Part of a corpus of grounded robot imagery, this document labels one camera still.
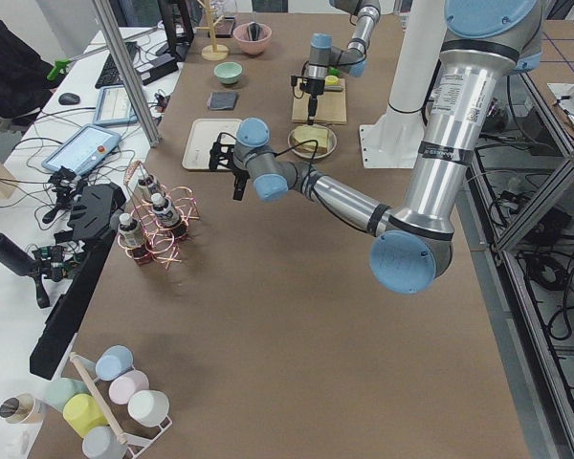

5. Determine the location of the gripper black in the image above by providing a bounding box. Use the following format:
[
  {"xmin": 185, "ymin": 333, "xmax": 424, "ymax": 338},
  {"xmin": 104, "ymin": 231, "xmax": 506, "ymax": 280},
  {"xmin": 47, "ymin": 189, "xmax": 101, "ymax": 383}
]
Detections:
[
  {"xmin": 304, "ymin": 76, "xmax": 325, "ymax": 125},
  {"xmin": 229, "ymin": 153, "xmax": 250, "ymax": 200}
]

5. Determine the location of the bread slice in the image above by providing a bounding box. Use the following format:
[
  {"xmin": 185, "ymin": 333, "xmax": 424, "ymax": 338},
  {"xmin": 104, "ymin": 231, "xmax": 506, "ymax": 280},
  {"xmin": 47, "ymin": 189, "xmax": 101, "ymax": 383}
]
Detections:
[{"xmin": 289, "ymin": 125, "xmax": 329, "ymax": 155}]

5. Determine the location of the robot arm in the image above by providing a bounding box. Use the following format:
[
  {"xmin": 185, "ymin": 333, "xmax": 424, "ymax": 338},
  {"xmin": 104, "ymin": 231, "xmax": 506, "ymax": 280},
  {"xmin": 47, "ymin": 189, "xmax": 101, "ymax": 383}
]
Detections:
[
  {"xmin": 300, "ymin": 0, "xmax": 381, "ymax": 125},
  {"xmin": 229, "ymin": 1, "xmax": 545, "ymax": 294}
]

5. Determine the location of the cream rabbit tray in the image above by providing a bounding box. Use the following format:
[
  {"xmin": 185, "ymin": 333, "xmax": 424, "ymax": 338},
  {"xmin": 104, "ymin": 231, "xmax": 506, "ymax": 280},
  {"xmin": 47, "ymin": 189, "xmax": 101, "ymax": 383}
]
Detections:
[{"xmin": 182, "ymin": 118, "xmax": 242, "ymax": 170}]

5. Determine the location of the wooden cutting board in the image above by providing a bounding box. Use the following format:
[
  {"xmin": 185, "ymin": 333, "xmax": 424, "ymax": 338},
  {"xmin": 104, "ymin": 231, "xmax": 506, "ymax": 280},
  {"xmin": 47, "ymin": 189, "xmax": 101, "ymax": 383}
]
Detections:
[{"xmin": 291, "ymin": 78, "xmax": 347, "ymax": 124}]

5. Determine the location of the half lemon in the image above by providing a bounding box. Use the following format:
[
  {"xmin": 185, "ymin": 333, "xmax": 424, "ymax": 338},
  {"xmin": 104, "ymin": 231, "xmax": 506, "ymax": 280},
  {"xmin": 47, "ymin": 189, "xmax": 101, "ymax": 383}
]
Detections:
[{"xmin": 324, "ymin": 76, "xmax": 340, "ymax": 87}]

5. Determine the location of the grey round plate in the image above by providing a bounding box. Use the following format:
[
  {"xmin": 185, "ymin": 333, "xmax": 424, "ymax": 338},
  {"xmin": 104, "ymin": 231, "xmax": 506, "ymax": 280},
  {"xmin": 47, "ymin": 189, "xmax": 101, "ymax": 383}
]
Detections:
[{"xmin": 288, "ymin": 126, "xmax": 337, "ymax": 160}]

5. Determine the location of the tea bottle front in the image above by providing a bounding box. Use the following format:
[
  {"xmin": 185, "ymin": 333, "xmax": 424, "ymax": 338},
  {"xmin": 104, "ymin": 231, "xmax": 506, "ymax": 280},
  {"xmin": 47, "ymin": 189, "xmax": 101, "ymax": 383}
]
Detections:
[{"xmin": 151, "ymin": 192, "xmax": 188, "ymax": 240}]

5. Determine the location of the tea bottle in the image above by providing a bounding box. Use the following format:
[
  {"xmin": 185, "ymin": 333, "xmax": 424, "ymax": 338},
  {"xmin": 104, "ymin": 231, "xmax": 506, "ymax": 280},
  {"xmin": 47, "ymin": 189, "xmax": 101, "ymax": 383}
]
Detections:
[
  {"xmin": 151, "ymin": 192, "xmax": 188, "ymax": 240},
  {"xmin": 118, "ymin": 212, "xmax": 152, "ymax": 265},
  {"xmin": 137, "ymin": 175, "xmax": 162, "ymax": 203}
]

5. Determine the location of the grey folded cloth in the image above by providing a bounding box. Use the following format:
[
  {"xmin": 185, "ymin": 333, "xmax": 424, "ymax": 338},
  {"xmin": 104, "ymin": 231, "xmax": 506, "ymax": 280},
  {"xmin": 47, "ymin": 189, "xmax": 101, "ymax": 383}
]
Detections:
[{"xmin": 207, "ymin": 91, "xmax": 238, "ymax": 111}]

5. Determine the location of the mint green bowl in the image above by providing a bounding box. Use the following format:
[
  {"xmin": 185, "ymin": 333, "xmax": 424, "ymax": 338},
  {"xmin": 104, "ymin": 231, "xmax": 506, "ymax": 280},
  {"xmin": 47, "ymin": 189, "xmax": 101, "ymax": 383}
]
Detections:
[{"xmin": 213, "ymin": 62, "xmax": 243, "ymax": 86}]

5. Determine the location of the pink bowl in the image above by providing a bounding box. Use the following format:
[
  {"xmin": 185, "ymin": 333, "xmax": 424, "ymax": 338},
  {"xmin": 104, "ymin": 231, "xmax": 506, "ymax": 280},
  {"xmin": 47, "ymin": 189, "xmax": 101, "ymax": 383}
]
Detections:
[{"xmin": 232, "ymin": 22, "xmax": 273, "ymax": 56}]

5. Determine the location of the tea bottle right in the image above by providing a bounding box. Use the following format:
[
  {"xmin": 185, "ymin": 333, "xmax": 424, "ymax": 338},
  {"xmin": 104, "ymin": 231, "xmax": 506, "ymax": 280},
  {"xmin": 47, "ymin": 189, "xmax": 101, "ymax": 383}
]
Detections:
[{"xmin": 137, "ymin": 175, "xmax": 162, "ymax": 203}]

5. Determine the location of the steel ice scoop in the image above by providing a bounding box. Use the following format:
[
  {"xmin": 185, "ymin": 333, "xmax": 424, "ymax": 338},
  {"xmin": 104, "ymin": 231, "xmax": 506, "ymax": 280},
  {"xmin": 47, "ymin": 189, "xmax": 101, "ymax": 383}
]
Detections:
[{"xmin": 247, "ymin": 11, "xmax": 262, "ymax": 41}]

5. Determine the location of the wooden stand with round base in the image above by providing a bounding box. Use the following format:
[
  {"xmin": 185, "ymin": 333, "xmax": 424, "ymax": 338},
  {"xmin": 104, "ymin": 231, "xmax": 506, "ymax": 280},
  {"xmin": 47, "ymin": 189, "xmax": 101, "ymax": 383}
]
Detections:
[{"xmin": 194, "ymin": 0, "xmax": 230, "ymax": 61}]

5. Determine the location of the tea bottle back left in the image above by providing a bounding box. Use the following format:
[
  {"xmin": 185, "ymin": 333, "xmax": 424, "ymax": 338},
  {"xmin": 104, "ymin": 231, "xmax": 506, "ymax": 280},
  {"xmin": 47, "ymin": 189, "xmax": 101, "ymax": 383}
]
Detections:
[{"xmin": 118, "ymin": 212, "xmax": 152, "ymax": 265}]

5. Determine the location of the blue teach pendant far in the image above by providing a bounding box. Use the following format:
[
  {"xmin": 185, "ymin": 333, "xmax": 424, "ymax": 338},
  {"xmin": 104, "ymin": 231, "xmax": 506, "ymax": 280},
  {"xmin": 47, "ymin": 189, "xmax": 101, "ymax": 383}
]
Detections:
[{"xmin": 93, "ymin": 85, "xmax": 138, "ymax": 127}]

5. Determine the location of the blue teach pendant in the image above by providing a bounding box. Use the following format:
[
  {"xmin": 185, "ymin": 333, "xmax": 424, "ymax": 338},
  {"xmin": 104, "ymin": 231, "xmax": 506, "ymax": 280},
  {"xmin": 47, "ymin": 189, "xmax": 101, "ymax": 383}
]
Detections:
[
  {"xmin": 93, "ymin": 85, "xmax": 138, "ymax": 127},
  {"xmin": 41, "ymin": 124, "xmax": 121, "ymax": 176}
]

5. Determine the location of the black monitor stand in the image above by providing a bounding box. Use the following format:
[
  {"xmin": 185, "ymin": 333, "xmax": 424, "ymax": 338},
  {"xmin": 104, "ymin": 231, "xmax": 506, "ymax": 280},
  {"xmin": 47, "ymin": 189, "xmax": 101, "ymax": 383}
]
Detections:
[{"xmin": 155, "ymin": 0, "xmax": 194, "ymax": 62}]

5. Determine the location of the blue teach pendant near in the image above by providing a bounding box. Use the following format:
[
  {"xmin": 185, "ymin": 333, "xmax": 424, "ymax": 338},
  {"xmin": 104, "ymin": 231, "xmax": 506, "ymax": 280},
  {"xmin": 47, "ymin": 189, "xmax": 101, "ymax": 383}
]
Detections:
[{"xmin": 41, "ymin": 124, "xmax": 121, "ymax": 176}]

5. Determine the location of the black keyboard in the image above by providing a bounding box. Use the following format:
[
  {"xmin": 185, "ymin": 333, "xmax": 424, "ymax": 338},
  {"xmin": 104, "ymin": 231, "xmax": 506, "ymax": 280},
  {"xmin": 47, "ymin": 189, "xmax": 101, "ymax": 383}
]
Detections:
[{"xmin": 95, "ymin": 41, "xmax": 139, "ymax": 89}]

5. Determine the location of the computer mouse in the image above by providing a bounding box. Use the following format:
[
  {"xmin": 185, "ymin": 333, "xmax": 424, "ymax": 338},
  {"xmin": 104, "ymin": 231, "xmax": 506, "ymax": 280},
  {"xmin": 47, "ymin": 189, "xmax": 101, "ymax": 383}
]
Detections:
[{"xmin": 58, "ymin": 93, "xmax": 80, "ymax": 106}]

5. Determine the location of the blue cup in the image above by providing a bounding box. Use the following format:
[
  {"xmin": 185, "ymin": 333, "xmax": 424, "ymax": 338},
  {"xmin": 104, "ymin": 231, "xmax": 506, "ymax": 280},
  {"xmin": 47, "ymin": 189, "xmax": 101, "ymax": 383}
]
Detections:
[{"xmin": 95, "ymin": 345, "xmax": 133, "ymax": 382}]

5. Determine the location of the pink cup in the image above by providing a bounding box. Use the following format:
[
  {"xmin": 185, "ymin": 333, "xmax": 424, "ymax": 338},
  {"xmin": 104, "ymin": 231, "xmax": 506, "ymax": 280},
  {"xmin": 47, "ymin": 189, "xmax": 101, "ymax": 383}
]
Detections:
[{"xmin": 108, "ymin": 369, "xmax": 149, "ymax": 404}]

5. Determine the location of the white cup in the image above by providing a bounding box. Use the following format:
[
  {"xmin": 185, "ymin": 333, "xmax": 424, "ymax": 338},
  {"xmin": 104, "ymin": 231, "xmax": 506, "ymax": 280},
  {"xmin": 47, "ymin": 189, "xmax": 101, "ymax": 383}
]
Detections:
[{"xmin": 127, "ymin": 389, "xmax": 169, "ymax": 427}]

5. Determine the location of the yellow cup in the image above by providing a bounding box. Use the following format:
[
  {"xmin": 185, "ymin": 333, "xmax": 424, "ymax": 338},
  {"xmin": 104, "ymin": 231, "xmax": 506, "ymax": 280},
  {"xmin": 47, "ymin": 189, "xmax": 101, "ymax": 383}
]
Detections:
[{"xmin": 62, "ymin": 393, "xmax": 108, "ymax": 438}]

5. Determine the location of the green cup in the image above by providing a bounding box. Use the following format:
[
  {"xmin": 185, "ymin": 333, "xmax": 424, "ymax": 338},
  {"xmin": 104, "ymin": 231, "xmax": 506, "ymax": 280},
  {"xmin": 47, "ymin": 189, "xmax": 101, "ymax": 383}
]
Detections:
[{"xmin": 44, "ymin": 377, "xmax": 90, "ymax": 413}]

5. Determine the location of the grey cup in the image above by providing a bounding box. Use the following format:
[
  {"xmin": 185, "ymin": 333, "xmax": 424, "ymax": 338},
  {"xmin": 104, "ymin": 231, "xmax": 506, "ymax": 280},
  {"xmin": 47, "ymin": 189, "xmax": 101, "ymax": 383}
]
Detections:
[{"xmin": 82, "ymin": 426, "xmax": 127, "ymax": 459}]

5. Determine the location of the paper cup with metal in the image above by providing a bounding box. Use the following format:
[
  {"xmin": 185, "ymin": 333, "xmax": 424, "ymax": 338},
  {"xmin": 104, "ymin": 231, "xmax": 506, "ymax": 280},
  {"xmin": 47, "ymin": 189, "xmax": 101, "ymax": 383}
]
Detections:
[{"xmin": 0, "ymin": 393, "xmax": 46, "ymax": 425}]

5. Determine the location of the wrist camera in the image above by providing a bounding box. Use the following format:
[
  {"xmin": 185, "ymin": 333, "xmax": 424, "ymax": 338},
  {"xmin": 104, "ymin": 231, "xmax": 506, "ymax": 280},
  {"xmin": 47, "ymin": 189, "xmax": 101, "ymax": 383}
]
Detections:
[
  {"xmin": 290, "ymin": 75, "xmax": 307, "ymax": 99},
  {"xmin": 209, "ymin": 132, "xmax": 235, "ymax": 172}
]

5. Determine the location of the copper wire bottle rack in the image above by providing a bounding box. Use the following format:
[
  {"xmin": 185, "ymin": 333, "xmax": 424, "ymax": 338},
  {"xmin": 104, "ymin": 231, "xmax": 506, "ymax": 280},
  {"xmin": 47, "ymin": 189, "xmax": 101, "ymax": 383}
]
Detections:
[{"xmin": 117, "ymin": 160, "xmax": 200, "ymax": 268}]

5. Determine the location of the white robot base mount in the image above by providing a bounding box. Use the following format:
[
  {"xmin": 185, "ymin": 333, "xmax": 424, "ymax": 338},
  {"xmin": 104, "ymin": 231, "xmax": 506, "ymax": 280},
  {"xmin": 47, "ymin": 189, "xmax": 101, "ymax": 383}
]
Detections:
[{"xmin": 360, "ymin": 0, "xmax": 447, "ymax": 168}]

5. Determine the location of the black picture frame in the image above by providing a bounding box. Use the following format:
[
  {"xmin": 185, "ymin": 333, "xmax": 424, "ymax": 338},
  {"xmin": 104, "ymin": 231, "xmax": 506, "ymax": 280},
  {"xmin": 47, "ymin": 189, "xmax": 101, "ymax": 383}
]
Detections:
[{"xmin": 212, "ymin": 16, "xmax": 236, "ymax": 38}]

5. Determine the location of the aluminium frame post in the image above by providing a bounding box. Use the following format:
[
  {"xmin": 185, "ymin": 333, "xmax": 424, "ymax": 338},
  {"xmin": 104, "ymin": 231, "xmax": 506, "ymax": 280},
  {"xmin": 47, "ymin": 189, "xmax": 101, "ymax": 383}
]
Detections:
[{"xmin": 92, "ymin": 0, "xmax": 161, "ymax": 147}]

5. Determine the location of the white cup rack wooden handle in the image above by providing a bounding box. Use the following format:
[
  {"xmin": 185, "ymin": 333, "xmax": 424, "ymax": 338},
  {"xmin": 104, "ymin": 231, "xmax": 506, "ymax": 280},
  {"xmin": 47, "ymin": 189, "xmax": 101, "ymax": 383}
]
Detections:
[{"xmin": 69, "ymin": 352, "xmax": 173, "ymax": 458}]

